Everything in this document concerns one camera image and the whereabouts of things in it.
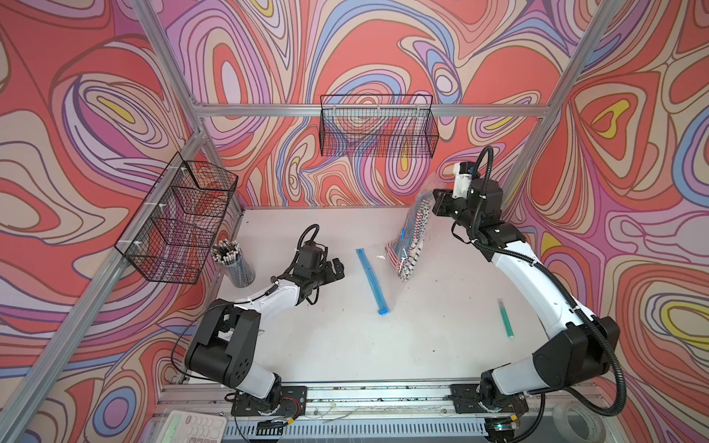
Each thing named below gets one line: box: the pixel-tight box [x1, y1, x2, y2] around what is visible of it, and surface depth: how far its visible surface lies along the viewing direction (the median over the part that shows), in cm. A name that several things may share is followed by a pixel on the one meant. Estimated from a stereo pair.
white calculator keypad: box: [156, 409, 229, 443], surface depth 69 cm
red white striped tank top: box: [384, 199, 431, 283], surface depth 87 cm
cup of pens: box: [210, 238, 256, 288], surface depth 88 cm
